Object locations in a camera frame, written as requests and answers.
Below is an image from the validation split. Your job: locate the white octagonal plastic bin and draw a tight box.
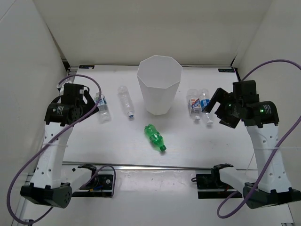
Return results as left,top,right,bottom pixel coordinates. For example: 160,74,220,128
137,55,182,116

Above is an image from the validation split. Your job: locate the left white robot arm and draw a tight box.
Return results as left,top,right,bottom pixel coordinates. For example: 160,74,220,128
20,83,99,209

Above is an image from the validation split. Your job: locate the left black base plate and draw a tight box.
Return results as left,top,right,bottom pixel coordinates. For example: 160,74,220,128
72,164,117,198

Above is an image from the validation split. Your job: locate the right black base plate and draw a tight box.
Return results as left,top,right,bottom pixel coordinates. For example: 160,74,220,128
191,174,236,199

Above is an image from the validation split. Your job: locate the green plastic bottle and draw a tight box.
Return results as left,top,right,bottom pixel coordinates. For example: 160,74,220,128
144,124,166,152

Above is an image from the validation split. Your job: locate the metal rail bar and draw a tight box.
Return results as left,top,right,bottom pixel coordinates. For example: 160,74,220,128
62,161,214,170

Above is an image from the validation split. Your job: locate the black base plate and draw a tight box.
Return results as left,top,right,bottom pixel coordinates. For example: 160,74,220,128
191,174,236,199
72,164,117,198

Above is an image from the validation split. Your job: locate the long clear plastic bottle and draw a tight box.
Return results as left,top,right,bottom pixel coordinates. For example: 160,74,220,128
118,86,135,119

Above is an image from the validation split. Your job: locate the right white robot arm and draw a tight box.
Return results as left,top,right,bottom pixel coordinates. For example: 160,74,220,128
203,80,301,209

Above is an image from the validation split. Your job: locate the clear bottle orange white label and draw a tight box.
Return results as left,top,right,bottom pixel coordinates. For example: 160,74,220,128
186,89,201,123

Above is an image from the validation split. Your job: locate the clear bottle blue label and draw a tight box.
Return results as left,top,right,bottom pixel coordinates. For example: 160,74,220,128
95,92,111,123
199,89,213,128

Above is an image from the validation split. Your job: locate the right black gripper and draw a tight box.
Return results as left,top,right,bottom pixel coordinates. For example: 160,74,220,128
202,88,243,129

